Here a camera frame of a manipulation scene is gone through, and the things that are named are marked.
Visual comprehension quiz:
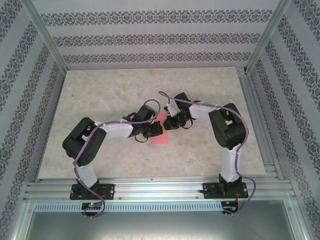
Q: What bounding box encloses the black gripper wire loop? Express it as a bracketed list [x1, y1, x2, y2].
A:
[133, 134, 149, 144]
[181, 119, 195, 130]

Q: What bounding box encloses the aluminium side rail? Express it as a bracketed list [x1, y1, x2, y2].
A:
[235, 66, 285, 181]

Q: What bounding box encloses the slotted grey cable duct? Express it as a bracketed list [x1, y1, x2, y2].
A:
[33, 201, 224, 213]

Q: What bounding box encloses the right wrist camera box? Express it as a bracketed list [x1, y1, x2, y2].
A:
[163, 102, 178, 116]

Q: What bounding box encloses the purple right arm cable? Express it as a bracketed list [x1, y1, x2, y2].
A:
[159, 90, 256, 218]

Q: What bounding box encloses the aluminium frame post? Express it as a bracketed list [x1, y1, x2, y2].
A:
[245, 0, 293, 75]
[21, 0, 69, 73]

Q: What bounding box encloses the black left gripper wire loop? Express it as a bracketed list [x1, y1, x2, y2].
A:
[133, 134, 149, 144]

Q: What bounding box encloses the aluminium mounting rail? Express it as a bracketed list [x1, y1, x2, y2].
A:
[23, 176, 294, 201]

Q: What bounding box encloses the small circuit board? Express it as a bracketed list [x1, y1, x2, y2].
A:
[81, 202, 103, 211]
[221, 200, 240, 211]

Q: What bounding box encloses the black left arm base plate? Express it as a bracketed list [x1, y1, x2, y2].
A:
[70, 183, 116, 201]

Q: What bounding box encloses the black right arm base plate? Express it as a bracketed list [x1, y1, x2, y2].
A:
[202, 182, 250, 200]

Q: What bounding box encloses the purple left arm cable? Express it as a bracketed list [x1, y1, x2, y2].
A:
[72, 99, 161, 220]

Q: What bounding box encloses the black right gripper wire loop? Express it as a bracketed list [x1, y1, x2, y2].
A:
[181, 119, 195, 130]

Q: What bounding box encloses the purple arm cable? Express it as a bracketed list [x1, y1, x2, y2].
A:
[159, 90, 256, 218]
[72, 99, 161, 220]

